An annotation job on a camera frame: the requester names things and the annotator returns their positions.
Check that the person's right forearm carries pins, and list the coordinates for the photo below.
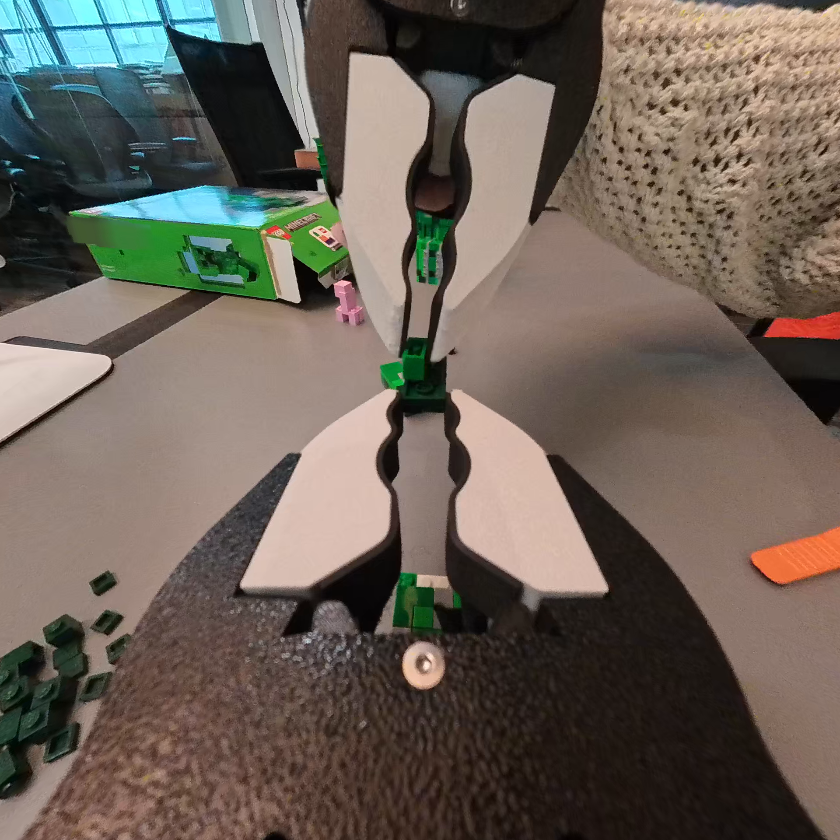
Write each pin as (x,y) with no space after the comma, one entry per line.
(709,151)

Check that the pink lego pig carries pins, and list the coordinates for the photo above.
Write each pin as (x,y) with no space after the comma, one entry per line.
(349,305)

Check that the dark green lego assembly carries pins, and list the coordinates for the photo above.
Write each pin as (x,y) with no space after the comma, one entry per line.
(423,397)

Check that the large window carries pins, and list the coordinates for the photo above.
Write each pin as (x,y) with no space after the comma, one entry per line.
(105,33)

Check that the orange brick separator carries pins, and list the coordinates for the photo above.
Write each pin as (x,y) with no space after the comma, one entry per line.
(797,558)

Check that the green lego cube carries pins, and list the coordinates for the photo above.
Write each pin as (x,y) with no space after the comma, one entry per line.
(420,600)

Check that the green lego box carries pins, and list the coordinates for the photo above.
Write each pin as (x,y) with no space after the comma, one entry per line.
(151,249)

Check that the orange and black object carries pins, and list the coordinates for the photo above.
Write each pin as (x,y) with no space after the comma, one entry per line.
(800,367)

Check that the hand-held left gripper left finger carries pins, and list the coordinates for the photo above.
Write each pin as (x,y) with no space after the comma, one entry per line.
(321,512)

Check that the black office chair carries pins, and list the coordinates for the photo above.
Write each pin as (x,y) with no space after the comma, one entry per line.
(236,111)

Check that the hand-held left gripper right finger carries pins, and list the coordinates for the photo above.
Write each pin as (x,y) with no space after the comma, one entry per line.
(525,512)

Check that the large green lego figure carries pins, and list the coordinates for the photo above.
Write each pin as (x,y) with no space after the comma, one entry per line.
(430,249)

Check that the white book stand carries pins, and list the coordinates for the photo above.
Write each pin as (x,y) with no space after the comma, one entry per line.
(46,387)

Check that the pile of dark green lego pieces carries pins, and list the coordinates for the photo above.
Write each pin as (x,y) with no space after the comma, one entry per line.
(39,695)

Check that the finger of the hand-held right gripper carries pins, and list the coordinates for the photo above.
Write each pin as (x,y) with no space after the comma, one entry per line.
(505,184)
(380,184)

